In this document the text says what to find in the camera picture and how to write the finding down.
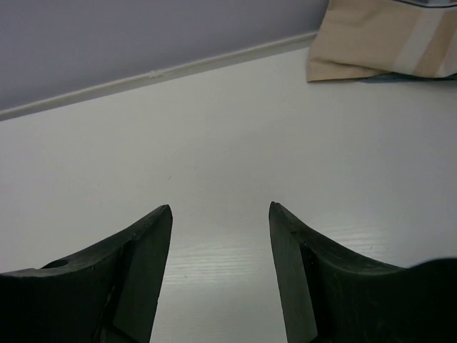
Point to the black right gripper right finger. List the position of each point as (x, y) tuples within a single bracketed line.
[(330, 293)]

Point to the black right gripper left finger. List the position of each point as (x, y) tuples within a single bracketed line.
[(107, 292)]

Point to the blue beige checked placemat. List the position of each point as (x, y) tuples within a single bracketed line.
[(360, 38)]

